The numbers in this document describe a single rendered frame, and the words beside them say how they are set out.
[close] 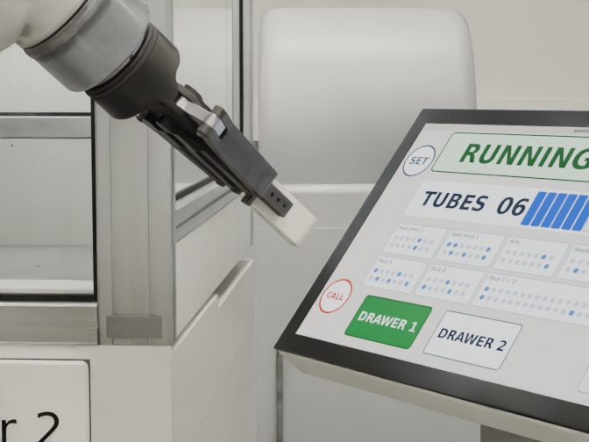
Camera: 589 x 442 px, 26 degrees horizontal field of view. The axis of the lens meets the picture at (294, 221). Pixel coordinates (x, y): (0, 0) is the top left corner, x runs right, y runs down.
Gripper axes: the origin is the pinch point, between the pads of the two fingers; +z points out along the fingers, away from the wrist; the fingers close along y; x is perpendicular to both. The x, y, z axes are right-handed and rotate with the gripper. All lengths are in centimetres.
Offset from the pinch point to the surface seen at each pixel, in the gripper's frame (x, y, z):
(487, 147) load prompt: -19.7, 3.5, 17.1
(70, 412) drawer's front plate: 24.7, 30.6, 12.2
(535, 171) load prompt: -18.2, -4.4, 17.2
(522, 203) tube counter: -14.6, -5.6, 17.1
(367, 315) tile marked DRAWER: 0.8, 3.5, 16.8
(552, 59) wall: -172, 256, 207
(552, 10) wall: -185, 258, 196
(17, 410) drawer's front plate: 27.8, 33.9, 8.7
